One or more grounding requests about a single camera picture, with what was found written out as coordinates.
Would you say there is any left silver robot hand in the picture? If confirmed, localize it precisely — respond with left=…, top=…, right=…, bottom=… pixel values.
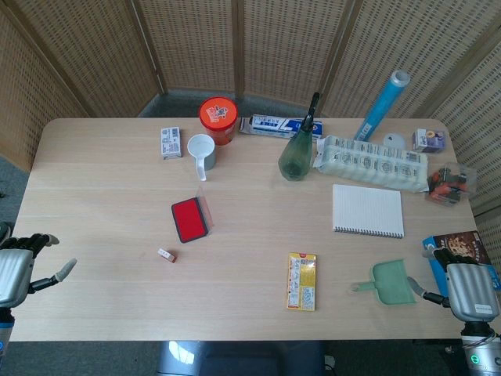
left=0, top=233, right=78, bottom=309

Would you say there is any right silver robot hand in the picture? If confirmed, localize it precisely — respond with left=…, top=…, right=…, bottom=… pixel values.
left=406, top=246, right=501, bottom=324

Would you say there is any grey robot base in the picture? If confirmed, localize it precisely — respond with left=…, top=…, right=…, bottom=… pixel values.
left=156, top=340, right=326, bottom=376

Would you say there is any red stamp pad case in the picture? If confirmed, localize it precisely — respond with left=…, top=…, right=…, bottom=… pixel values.
left=171, top=186, right=216, bottom=244

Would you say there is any blue cookie box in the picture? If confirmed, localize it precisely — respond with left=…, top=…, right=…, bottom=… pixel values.
left=421, top=231, right=492, bottom=298

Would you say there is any green dustpan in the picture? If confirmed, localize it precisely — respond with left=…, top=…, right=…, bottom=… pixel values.
left=350, top=258, right=417, bottom=307

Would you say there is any clear box of binder clips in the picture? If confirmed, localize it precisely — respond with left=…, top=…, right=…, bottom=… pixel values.
left=424, top=161, right=478, bottom=207

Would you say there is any white spiral notebook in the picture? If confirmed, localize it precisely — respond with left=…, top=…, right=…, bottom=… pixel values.
left=332, top=183, right=405, bottom=240

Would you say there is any small purple carton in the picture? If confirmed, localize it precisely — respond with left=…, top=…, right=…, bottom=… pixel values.
left=411, top=128, right=448, bottom=155

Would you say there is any clear round lid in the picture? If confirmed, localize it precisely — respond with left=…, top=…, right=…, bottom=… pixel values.
left=382, top=132, right=405, bottom=150

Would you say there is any yellow flat box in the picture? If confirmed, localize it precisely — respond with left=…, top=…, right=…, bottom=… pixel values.
left=286, top=252, right=319, bottom=313

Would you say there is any blue cling film roll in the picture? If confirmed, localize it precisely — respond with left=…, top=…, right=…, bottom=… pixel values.
left=353, top=70, right=410, bottom=143

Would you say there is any small white barcode box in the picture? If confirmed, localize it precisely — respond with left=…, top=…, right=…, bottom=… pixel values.
left=160, top=126, right=184, bottom=161

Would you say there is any green spray bottle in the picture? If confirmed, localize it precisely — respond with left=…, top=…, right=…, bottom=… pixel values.
left=277, top=92, right=322, bottom=183

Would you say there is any white grey mug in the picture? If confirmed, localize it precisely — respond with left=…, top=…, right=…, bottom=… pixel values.
left=186, top=133, right=218, bottom=183

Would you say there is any blue white toothpaste box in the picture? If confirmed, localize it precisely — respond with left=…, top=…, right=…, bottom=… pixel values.
left=238, top=114, right=324, bottom=139

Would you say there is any orange instant noodle cup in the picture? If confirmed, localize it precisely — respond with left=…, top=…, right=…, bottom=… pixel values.
left=198, top=96, right=239, bottom=147

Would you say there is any wicker folding screen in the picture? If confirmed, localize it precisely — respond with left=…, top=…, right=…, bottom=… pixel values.
left=0, top=0, right=501, bottom=271

